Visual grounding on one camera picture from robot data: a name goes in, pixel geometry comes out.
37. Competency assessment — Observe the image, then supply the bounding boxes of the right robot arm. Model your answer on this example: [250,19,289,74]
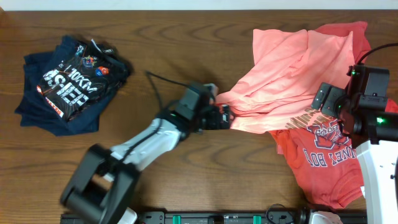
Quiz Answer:
[311,83,397,223]

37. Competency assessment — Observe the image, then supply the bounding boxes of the navy folded shirt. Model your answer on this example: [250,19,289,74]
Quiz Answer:
[15,36,116,136]

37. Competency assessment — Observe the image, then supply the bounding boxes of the black printed folded shirt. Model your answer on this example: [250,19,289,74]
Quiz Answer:
[37,36,130,121]

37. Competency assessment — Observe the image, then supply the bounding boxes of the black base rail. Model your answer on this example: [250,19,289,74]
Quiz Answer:
[135,210,310,224]

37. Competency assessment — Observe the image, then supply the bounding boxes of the pink t-shirt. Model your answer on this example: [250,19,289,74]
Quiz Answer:
[216,29,354,134]

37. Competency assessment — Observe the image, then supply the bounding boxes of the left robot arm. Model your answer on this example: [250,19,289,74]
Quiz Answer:
[60,101,234,223]

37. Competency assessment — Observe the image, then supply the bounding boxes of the red printed t-shirt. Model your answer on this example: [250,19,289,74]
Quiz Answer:
[269,21,398,210]

